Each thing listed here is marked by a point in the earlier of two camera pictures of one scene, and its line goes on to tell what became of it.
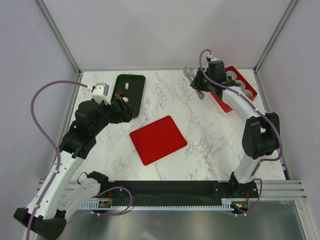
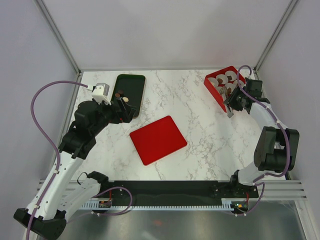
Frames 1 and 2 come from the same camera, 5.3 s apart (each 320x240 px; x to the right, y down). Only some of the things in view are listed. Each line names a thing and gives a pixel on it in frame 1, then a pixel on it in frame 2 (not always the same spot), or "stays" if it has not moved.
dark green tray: (135, 91) stays
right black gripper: (197, 82) to (231, 102)
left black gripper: (125, 115) stays
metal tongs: (190, 75) to (229, 112)
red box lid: (157, 140) stays
